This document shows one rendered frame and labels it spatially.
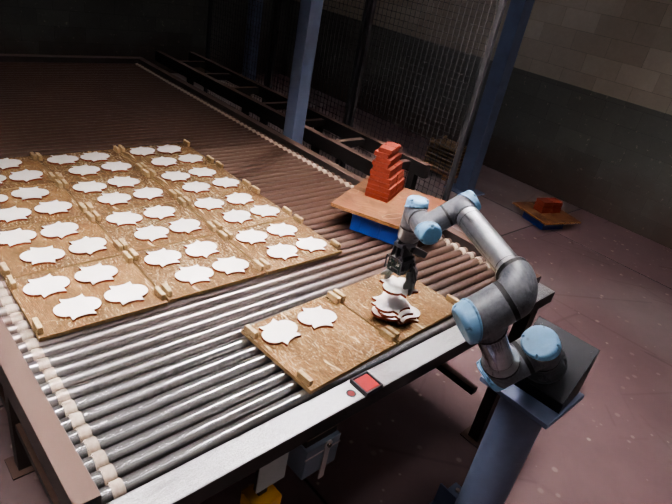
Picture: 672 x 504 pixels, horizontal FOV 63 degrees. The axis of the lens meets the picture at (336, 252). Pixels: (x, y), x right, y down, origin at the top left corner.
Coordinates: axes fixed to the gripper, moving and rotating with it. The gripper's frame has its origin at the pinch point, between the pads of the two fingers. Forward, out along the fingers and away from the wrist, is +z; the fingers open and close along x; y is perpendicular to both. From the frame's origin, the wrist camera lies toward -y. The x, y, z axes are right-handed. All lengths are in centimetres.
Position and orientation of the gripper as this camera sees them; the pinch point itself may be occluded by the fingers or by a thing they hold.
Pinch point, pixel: (398, 286)
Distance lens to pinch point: 198.6
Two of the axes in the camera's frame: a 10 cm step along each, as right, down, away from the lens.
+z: -1.7, 8.6, 4.8
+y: -7.0, 2.4, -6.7
